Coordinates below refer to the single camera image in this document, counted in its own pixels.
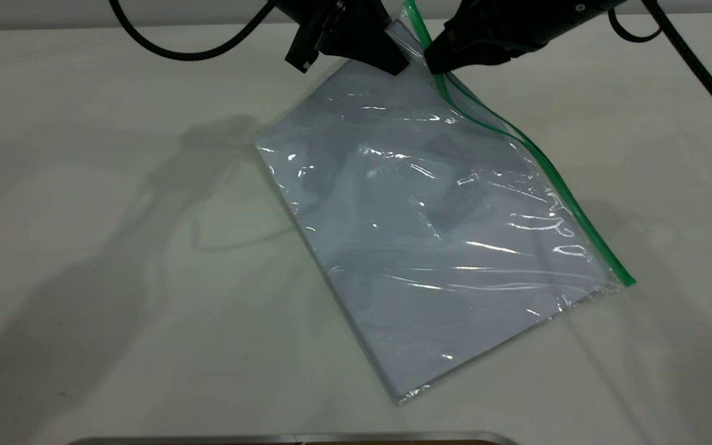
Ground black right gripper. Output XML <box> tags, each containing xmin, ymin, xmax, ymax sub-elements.
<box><xmin>424</xmin><ymin>0</ymin><xmax>625</xmax><ymax>75</ymax></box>

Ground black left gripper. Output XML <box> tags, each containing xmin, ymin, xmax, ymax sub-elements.
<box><xmin>276</xmin><ymin>0</ymin><xmax>410</xmax><ymax>76</ymax></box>

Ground clear plastic green-zip bag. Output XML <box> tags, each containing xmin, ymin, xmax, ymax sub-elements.
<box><xmin>255</xmin><ymin>0</ymin><xmax>637</xmax><ymax>405</ymax></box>

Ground white paper stack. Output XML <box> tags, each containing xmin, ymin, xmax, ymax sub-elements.
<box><xmin>257</xmin><ymin>59</ymin><xmax>616</xmax><ymax>399</ymax></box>

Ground silver metal table rim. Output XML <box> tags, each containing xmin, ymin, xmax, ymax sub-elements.
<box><xmin>66</xmin><ymin>431</ymin><xmax>520</xmax><ymax>445</ymax></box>

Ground thin black right camera cable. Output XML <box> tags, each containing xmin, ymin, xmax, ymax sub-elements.
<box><xmin>608</xmin><ymin>7</ymin><xmax>663</xmax><ymax>44</ymax></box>

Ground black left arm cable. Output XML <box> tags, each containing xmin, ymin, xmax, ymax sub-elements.
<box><xmin>108</xmin><ymin>0</ymin><xmax>278</xmax><ymax>62</ymax></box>

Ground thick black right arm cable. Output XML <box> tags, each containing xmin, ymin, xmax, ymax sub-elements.
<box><xmin>639</xmin><ymin>0</ymin><xmax>712</xmax><ymax>144</ymax></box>

